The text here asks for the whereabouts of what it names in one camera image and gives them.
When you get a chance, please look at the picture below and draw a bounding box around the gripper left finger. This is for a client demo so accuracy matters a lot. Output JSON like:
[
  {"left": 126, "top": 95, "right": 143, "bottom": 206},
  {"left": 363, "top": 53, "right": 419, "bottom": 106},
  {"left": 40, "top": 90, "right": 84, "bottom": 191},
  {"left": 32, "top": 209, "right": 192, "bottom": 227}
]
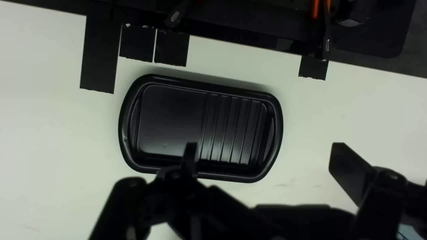
[{"left": 88, "top": 142, "right": 234, "bottom": 240}]

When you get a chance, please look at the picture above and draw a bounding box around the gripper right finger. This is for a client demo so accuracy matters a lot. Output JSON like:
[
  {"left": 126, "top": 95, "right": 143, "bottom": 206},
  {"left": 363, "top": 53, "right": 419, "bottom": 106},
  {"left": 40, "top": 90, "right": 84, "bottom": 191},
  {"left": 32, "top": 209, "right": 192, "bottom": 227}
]
[{"left": 329, "top": 142, "right": 427, "bottom": 240}]

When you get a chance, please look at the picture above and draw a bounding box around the black plastic tray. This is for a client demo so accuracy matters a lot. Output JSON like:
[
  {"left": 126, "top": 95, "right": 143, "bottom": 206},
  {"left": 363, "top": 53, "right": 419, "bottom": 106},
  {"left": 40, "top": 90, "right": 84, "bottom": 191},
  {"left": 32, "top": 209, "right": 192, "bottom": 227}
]
[{"left": 118, "top": 74, "right": 284, "bottom": 183}]

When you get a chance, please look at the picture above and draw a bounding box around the small black clamp block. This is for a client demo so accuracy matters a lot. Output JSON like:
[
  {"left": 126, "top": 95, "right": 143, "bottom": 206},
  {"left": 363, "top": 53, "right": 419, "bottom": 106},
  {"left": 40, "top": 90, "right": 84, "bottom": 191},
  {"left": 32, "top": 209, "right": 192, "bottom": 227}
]
[{"left": 298, "top": 55, "right": 329, "bottom": 81}]

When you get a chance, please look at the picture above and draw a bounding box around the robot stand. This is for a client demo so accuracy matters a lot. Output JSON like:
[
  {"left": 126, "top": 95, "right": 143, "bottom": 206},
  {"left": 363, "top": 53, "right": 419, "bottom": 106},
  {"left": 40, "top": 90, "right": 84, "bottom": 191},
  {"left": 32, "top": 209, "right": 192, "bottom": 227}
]
[{"left": 85, "top": 0, "right": 418, "bottom": 59}]

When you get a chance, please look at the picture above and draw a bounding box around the tall black clamp bracket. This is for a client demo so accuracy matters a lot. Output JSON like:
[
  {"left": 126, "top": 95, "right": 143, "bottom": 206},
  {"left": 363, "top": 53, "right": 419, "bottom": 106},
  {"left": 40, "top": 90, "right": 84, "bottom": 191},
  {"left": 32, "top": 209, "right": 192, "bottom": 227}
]
[{"left": 80, "top": 13, "right": 122, "bottom": 94}]

